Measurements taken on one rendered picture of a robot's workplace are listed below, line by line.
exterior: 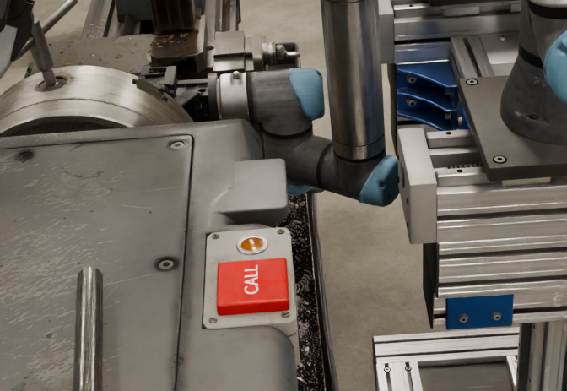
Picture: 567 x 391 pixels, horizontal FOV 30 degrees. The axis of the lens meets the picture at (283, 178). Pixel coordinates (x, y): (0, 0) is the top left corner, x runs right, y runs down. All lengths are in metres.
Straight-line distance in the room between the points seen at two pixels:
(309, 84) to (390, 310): 1.38
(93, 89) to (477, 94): 0.48
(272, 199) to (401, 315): 1.81
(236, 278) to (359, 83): 0.57
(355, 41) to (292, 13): 3.09
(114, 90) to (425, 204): 0.40
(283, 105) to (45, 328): 0.71
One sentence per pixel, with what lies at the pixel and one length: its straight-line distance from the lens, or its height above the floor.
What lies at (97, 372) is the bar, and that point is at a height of 1.27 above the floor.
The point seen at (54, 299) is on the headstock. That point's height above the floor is 1.25.
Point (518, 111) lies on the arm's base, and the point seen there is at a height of 1.19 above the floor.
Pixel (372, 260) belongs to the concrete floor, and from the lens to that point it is 2.99.
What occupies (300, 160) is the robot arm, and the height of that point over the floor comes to 1.00.
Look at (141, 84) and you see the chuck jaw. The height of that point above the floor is 1.20.
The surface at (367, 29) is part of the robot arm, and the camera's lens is 1.39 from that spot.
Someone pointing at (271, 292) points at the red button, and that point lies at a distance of 0.88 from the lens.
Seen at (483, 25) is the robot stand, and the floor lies 1.08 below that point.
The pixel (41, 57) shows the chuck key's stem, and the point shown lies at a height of 1.28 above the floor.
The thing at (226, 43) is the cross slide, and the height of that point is 0.97.
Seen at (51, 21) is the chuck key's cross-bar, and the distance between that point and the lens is 1.32.
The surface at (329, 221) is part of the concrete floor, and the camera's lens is 3.15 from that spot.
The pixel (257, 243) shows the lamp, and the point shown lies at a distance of 0.95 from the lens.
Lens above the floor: 1.82
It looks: 33 degrees down
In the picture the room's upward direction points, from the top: 5 degrees counter-clockwise
